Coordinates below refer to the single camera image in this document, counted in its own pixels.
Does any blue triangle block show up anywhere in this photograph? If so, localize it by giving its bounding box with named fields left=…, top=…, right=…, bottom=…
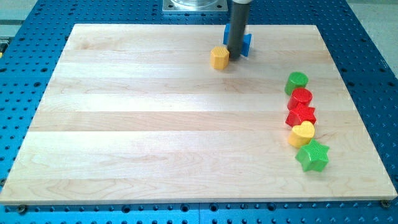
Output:
left=223, top=23, right=252, bottom=57

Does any green circle block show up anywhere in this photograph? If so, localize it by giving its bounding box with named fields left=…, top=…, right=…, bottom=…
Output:
left=284, top=72, right=308, bottom=95

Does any red circle block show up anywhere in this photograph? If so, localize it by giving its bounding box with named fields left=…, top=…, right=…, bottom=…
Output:
left=287, top=88, right=313, bottom=110

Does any yellow hexagon block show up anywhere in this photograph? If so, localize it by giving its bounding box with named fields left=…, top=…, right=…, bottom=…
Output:
left=210, top=46, right=229, bottom=70

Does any light wooden board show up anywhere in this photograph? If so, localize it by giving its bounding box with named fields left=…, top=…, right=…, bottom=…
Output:
left=1, top=24, right=397, bottom=205

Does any red star block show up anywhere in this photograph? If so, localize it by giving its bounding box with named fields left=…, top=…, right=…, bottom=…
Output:
left=285, top=103, right=317, bottom=127

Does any yellow heart block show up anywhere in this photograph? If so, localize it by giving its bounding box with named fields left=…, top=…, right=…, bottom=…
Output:
left=287, top=121, right=315, bottom=148

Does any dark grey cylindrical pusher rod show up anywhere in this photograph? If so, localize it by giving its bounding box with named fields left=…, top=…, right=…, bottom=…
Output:
left=227, top=0, right=252, bottom=60

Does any green star block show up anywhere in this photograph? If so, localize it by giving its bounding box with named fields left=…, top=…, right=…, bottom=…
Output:
left=295, top=139, right=329, bottom=172

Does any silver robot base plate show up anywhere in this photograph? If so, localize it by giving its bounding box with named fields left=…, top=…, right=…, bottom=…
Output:
left=162, top=0, right=228, bottom=12

